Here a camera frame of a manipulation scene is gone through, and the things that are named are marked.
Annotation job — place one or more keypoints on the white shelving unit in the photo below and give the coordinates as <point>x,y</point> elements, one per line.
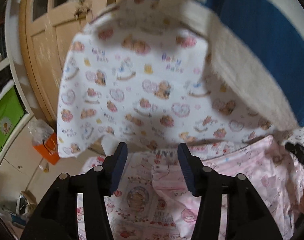
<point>11,75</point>

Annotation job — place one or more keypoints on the wooden glass panel door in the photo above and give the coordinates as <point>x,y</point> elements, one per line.
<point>46,30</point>

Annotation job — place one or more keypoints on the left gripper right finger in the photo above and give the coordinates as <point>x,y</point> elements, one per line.
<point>247,215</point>

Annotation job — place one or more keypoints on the pink cartoon print pants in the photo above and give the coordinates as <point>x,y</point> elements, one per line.
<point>252,193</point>

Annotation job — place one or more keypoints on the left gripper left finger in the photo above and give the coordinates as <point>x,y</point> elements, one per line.
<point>55,217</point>

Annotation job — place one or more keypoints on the baby bear print sheet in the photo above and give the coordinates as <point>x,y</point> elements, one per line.
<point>136,76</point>

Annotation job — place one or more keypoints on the orange paper bag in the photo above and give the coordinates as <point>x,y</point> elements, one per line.
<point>47,148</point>

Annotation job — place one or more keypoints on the green storage bin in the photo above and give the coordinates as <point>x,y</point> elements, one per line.
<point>11,113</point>

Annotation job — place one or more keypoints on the striped Paris curtain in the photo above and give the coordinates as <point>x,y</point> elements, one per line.
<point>257,48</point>

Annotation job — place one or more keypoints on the pink print bed sheet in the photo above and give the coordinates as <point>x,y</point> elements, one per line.
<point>152,200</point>

